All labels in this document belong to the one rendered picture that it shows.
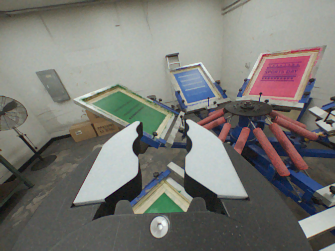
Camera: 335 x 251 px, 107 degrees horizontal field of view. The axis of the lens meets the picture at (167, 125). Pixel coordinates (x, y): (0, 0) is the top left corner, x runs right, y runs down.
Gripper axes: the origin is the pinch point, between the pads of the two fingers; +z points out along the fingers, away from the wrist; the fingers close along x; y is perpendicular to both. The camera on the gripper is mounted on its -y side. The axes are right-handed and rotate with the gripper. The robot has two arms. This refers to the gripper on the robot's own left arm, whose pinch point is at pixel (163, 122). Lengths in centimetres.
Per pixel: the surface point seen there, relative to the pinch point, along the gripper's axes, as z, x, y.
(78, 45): 355, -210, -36
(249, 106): 73, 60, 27
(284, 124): 61, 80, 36
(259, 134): 54, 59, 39
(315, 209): 23, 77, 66
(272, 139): 69, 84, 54
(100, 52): 364, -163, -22
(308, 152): 60, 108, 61
